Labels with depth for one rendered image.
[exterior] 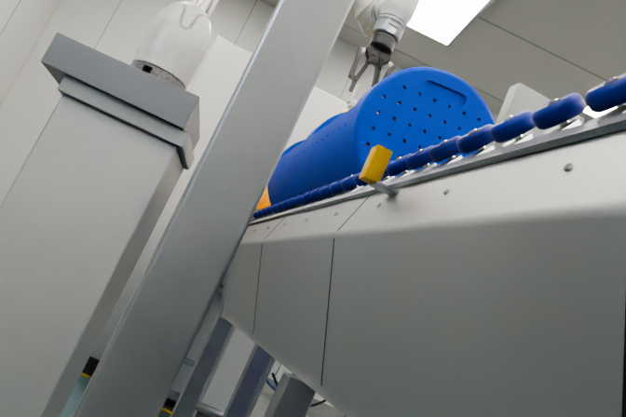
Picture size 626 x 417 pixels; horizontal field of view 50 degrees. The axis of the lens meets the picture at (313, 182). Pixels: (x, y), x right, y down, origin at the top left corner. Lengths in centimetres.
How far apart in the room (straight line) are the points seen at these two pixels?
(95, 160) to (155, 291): 110
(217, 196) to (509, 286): 24
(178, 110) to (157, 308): 109
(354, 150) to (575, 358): 81
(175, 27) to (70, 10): 520
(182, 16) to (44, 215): 61
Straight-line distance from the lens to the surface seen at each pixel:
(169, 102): 163
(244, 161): 57
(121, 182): 163
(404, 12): 210
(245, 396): 206
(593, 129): 52
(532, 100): 89
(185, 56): 179
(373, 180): 84
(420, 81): 126
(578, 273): 44
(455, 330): 58
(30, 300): 165
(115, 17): 689
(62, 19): 696
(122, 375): 57
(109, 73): 166
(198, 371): 203
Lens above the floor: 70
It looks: 11 degrees up
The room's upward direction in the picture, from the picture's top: 25 degrees clockwise
